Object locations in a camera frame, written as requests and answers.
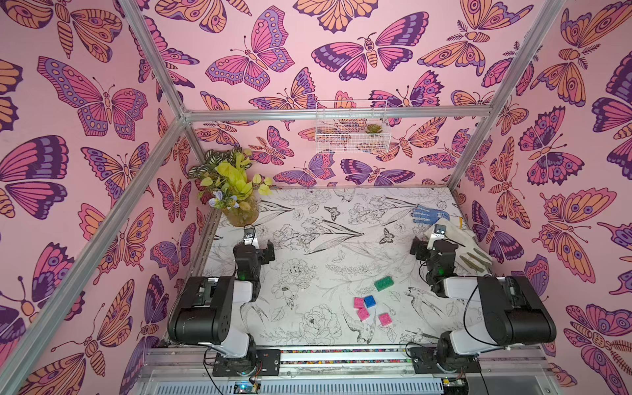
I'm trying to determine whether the green lego brick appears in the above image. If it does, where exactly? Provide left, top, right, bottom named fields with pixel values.
left=374, top=276, right=394, bottom=291

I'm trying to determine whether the blue lego brick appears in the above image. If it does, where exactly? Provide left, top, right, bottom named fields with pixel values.
left=363, top=296, right=376, bottom=308

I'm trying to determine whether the pink lego brick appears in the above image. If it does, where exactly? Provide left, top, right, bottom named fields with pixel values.
left=353, top=297, right=365, bottom=309
left=378, top=313, right=393, bottom=327
left=356, top=308, right=370, bottom=322

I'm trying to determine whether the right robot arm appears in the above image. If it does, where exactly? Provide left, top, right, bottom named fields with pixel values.
left=410, top=237, right=557, bottom=373

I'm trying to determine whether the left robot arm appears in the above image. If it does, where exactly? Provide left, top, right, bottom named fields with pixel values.
left=168, top=242, right=280, bottom=377

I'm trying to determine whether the white work glove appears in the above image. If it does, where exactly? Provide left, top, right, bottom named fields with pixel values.
left=424, top=217, right=495, bottom=275

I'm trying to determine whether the blue work glove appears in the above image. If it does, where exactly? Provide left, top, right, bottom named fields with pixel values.
left=411, top=205, right=450, bottom=225

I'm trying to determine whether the potted green plant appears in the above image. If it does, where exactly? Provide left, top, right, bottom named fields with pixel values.
left=188, top=148, right=273, bottom=227

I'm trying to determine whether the small succulent in basket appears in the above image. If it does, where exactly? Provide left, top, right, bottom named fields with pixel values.
left=365, top=123, right=383, bottom=134

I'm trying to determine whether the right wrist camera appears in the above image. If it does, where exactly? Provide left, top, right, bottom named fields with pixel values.
left=428, top=224, right=447, bottom=244

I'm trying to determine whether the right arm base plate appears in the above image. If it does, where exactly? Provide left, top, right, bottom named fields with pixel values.
left=407, top=346, right=482, bottom=375

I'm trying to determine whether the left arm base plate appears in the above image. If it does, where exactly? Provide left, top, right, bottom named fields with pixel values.
left=212, top=349, right=281, bottom=377

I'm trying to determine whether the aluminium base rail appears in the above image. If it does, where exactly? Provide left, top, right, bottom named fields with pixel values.
left=131, top=345, right=563, bottom=394

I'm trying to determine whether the white wire basket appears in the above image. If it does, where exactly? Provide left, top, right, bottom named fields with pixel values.
left=314, top=101, right=392, bottom=155

